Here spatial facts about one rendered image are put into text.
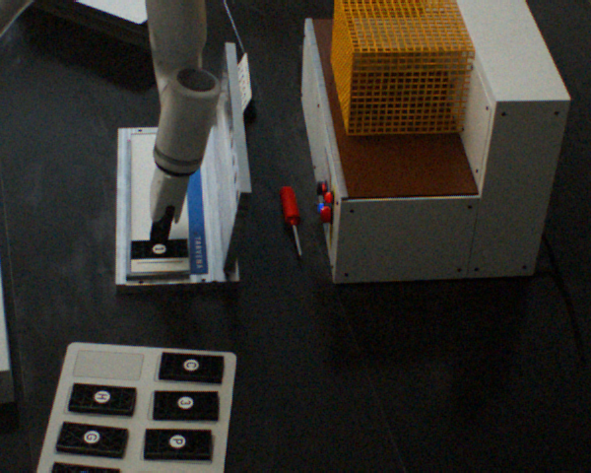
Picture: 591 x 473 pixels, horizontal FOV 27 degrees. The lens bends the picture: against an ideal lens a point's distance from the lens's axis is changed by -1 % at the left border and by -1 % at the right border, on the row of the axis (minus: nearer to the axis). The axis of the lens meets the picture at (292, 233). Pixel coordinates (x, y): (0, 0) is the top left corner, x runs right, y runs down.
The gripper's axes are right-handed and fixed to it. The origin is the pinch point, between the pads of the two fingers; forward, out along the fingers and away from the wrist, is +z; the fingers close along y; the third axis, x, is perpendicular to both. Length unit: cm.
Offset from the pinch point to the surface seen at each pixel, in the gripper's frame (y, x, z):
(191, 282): 10.5, 5.4, 1.7
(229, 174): -8.1, 11.0, -7.7
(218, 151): -17.6, 10.0, -5.5
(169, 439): 44.3, 1.0, 2.4
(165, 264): 7.1, 1.1, 1.4
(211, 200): -10.6, 9.6, 0.6
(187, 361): 28.7, 4.1, 1.7
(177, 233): -2.1, 3.5, 2.0
